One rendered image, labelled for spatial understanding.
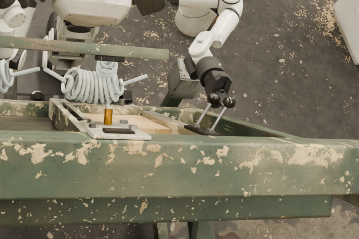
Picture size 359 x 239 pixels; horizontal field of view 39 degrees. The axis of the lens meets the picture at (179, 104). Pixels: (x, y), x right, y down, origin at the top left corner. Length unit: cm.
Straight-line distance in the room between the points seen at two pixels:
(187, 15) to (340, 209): 162
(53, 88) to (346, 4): 240
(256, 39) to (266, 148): 290
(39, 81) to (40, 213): 192
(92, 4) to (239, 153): 103
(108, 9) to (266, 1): 243
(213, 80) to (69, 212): 71
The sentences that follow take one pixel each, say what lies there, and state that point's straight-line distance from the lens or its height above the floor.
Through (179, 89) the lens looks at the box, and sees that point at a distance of 227.
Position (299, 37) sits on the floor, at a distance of 404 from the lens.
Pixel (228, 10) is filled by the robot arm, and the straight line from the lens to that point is 185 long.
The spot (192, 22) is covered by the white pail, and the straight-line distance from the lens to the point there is 347.
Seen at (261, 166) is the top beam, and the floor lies 191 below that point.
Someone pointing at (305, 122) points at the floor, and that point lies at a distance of 361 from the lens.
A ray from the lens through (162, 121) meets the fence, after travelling 181.
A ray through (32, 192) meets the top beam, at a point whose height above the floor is 189.
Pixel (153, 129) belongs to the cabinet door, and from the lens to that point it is 169.
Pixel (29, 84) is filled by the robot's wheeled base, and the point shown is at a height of 17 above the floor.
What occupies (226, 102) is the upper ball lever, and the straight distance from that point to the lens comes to 145.
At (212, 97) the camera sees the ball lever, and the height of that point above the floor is 145.
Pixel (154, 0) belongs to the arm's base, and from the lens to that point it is 186.
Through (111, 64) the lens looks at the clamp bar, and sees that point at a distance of 95.
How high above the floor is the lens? 269
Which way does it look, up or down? 56 degrees down
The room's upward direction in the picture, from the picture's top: 33 degrees clockwise
